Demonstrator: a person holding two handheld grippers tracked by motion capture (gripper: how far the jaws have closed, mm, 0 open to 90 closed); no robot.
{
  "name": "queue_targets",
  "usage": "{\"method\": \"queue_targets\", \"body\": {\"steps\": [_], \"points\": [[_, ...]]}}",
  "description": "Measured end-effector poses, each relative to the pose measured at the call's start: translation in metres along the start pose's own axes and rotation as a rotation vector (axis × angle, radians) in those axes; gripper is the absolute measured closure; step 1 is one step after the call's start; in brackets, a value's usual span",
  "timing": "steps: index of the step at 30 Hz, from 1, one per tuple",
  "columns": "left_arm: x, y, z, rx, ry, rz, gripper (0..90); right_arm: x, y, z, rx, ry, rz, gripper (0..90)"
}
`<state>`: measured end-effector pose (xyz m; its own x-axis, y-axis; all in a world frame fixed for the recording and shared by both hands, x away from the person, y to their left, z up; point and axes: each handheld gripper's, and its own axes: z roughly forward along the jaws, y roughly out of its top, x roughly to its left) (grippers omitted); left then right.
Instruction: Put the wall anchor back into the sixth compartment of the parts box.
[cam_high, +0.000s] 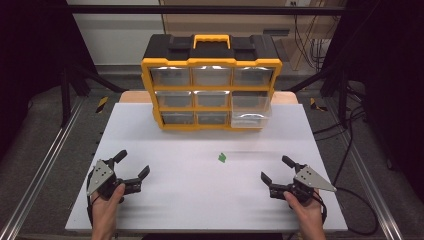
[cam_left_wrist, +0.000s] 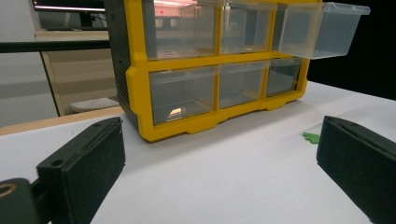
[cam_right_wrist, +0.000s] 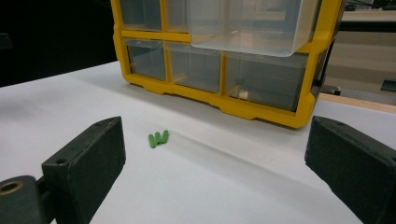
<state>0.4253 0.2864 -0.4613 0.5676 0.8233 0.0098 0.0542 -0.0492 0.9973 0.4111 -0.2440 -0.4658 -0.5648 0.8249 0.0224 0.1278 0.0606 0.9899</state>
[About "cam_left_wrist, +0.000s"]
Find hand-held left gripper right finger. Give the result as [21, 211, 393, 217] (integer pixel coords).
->
[316, 115, 396, 224]

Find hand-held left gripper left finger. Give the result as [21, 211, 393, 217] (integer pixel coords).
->
[36, 117, 126, 224]

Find small green plastic piece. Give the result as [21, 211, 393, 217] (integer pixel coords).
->
[302, 132, 321, 145]

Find yellow black organizer cabinet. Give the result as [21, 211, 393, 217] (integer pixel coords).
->
[104, 0, 323, 143]

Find single clear plastic drawer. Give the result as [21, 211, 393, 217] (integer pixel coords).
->
[272, 2, 372, 60]

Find white round base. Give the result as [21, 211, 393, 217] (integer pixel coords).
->
[68, 96, 120, 115]

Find light wooden cabinet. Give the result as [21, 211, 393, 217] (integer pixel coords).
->
[34, 29, 120, 117]

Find grid of clear drawers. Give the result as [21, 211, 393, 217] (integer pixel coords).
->
[142, 0, 303, 125]

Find dark monitor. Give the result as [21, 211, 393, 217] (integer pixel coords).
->
[32, 0, 107, 32]

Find black metal frame bar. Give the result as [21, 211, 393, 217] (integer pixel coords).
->
[0, 40, 110, 53]

